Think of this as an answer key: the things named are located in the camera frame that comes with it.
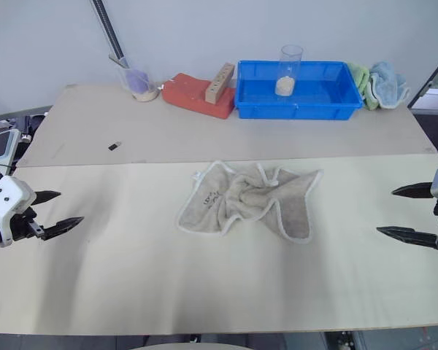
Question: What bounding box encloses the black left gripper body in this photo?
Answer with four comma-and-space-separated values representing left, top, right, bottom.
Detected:
9, 206, 45, 242

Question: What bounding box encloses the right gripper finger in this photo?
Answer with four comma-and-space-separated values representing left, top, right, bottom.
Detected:
391, 182, 434, 200
375, 226, 438, 253

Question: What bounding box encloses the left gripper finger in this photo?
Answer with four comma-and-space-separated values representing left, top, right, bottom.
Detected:
39, 216, 85, 241
34, 190, 63, 207

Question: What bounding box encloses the beige towel with white trim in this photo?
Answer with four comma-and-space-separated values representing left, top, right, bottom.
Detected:
176, 160, 324, 245

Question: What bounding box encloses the white device with dark screen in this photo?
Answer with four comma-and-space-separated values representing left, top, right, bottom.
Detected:
0, 122, 22, 164

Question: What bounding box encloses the light blue microfibre cloth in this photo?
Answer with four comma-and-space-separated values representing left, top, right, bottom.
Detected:
368, 61, 412, 110

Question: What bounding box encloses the green microfibre cloth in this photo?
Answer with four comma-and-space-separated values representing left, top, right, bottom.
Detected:
346, 61, 380, 111

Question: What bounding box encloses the blue plastic bin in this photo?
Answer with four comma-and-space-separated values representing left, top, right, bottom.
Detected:
234, 60, 364, 120

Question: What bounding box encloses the tilted cup with purple scoop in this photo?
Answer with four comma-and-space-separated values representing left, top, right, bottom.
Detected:
116, 54, 160, 104

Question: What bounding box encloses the purple cloth ball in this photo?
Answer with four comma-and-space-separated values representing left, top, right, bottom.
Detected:
126, 69, 150, 93

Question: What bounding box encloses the tall clear plastic cylinder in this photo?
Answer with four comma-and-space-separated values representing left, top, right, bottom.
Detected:
274, 44, 304, 98

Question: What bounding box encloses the red brick block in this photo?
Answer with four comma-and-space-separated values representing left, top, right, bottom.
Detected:
161, 72, 237, 120

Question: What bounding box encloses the wooden block with holes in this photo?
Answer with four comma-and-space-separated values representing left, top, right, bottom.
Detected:
204, 62, 237, 105

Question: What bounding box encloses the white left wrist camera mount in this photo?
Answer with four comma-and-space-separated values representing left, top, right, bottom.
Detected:
0, 174, 38, 249

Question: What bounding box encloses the dark window frame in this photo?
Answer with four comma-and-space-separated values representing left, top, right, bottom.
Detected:
408, 46, 438, 110

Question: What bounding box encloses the black ribbed metal rail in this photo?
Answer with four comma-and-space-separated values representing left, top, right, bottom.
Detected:
90, 0, 131, 69

